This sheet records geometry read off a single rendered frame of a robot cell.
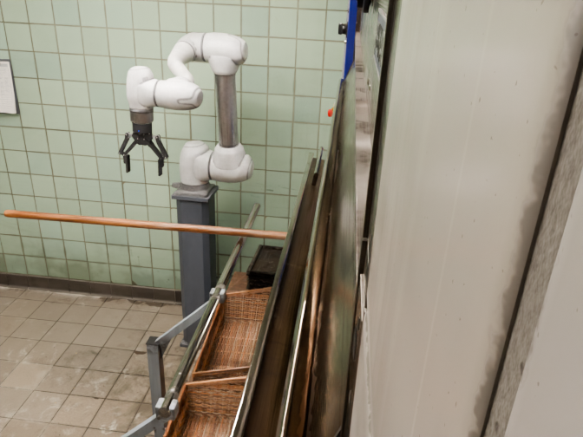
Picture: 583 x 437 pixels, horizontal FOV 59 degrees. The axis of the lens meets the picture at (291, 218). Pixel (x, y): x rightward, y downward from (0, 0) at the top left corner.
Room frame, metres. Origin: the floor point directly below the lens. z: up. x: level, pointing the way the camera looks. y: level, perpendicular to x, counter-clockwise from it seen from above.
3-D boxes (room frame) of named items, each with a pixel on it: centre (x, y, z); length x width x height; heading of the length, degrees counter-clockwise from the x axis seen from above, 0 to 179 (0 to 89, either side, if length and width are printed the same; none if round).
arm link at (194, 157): (2.63, 0.52, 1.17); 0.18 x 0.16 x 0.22; 80
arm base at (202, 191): (2.64, 0.55, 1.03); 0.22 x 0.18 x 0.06; 83
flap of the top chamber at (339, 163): (1.14, -0.13, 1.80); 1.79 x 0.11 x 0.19; 175
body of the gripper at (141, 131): (2.00, 0.61, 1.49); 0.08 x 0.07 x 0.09; 85
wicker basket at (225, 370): (1.75, 0.09, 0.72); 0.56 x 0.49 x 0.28; 176
